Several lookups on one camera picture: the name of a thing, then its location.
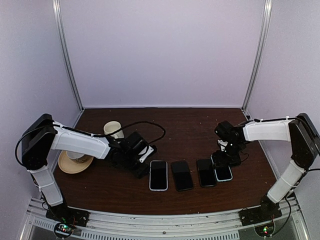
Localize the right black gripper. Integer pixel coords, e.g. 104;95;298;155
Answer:
212;142;243;170

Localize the black phone case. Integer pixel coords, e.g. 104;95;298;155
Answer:
170;160;194;192

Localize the white ceramic bowl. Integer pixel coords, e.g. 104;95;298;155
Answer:
66;151;85;161

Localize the beige saucer plate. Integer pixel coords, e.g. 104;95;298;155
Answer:
58;151;94;174

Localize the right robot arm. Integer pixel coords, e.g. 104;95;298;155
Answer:
211;113;320;221

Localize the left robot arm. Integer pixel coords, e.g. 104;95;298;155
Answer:
14;113;157;222

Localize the cream ribbed mug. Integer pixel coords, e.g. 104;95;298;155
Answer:
103;121;125;139

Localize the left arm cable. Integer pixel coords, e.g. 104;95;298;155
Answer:
14;120;167;168

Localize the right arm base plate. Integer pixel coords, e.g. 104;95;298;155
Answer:
238;206;282;227

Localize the front aluminium rail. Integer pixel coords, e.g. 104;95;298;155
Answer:
21;197;310;240

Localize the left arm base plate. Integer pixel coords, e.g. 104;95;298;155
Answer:
45;205;90;227

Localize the right aluminium post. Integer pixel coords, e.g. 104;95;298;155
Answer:
241;0;273;115

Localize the aluminium post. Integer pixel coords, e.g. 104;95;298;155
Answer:
52;0;84;112
241;0;273;115

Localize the left aluminium post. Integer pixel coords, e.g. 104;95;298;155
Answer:
52;0;84;112

